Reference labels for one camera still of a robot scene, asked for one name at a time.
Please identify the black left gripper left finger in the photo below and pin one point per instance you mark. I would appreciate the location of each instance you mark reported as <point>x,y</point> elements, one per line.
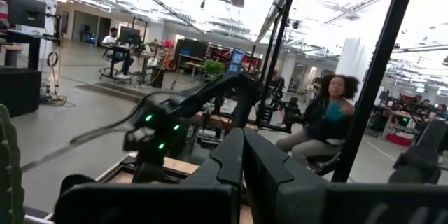
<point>227,168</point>

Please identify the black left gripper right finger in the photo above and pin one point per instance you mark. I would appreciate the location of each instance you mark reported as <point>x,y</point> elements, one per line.
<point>269,182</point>

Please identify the black background robot arm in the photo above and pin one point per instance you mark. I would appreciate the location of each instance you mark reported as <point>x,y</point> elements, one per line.
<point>290,108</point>

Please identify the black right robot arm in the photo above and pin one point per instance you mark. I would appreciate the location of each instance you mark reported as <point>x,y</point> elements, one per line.
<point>210,92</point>

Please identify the black office chair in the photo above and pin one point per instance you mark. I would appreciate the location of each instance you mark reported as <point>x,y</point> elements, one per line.
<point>323,162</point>

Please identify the seated person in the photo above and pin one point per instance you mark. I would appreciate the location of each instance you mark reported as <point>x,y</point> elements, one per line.
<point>329,122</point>

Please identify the green leafy plant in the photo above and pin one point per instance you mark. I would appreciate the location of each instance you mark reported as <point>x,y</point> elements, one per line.
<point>213,67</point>

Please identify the blue lit screen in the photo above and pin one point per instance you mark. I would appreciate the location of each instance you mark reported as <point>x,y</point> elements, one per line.
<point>236,59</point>

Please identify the black office desk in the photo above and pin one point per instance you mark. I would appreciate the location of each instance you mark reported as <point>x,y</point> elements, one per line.
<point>140,52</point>

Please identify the black desktop monitor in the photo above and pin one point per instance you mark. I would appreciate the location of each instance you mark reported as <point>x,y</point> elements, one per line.
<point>129,35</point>

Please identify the person at desk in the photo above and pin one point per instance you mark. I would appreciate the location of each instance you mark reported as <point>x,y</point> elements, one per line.
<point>112,40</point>

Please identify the tall green cactus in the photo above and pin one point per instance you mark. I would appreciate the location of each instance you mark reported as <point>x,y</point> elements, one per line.
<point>8,168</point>

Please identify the black cabinet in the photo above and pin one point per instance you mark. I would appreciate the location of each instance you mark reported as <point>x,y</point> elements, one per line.
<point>19,91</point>

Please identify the black low camera mount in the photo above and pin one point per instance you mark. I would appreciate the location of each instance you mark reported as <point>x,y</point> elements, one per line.
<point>416,164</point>

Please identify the black aluminium table frame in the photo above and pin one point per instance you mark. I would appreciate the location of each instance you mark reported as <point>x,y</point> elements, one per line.
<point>378,63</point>

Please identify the black wall side monitor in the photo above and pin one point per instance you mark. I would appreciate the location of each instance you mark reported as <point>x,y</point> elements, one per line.
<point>26,10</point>

